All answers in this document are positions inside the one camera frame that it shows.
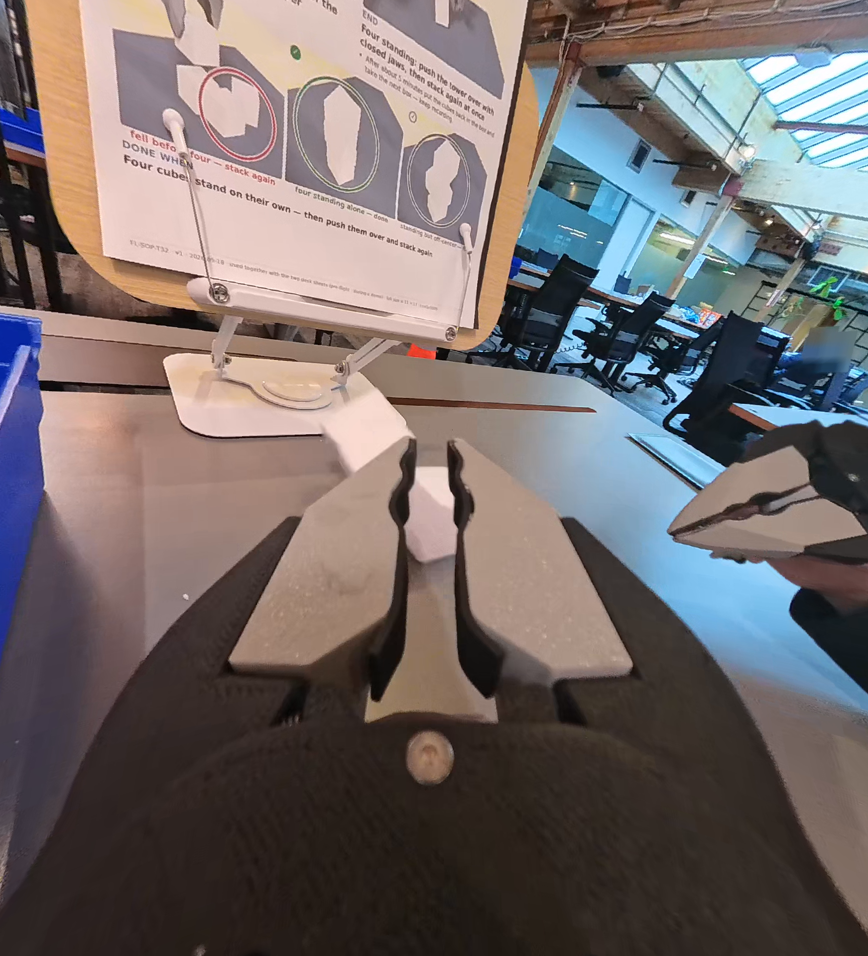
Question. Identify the orange traffic cone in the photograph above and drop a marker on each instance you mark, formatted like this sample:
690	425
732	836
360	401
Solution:
422	349

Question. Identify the person's right forearm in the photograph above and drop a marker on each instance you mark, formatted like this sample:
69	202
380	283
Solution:
867	657

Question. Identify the printed instruction sheet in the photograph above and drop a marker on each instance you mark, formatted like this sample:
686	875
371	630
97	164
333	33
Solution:
292	246

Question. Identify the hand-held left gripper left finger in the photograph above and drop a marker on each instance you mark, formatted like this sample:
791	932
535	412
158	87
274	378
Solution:
314	597

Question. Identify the white hard foam cube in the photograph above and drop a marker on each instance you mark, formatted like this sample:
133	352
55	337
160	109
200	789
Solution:
366	437
434	515

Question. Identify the white wooden document stand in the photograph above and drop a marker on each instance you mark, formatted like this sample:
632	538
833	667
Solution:
68	194

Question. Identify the grey flat pouch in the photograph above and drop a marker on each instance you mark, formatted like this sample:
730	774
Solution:
673	455

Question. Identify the black office chair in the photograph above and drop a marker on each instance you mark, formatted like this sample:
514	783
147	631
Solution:
553	314
628	343
725	381

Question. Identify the person's right hand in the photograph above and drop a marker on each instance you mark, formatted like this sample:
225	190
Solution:
844	582

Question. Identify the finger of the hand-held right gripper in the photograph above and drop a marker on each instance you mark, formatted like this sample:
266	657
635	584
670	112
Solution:
747	485
792	534

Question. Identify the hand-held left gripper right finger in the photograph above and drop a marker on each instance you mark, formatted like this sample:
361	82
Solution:
538	597

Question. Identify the wood-edged background desk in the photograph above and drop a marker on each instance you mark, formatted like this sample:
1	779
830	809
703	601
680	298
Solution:
777	414

